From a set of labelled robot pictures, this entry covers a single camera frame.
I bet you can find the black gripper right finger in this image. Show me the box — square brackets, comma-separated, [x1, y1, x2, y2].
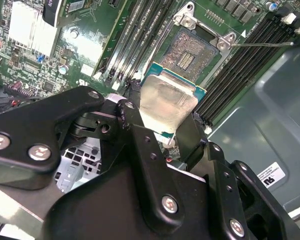
[174, 113, 300, 240]

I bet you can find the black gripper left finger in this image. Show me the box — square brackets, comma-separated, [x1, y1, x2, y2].
[0, 78, 190, 236]

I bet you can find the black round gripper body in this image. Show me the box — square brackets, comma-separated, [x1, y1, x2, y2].
[43, 139, 217, 240]

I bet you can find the silver CPU green edge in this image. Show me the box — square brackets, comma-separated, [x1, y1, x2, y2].
[138, 61, 208, 137]

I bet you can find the thin wire locking lever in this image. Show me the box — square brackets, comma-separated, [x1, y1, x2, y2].
[228, 41, 295, 49]

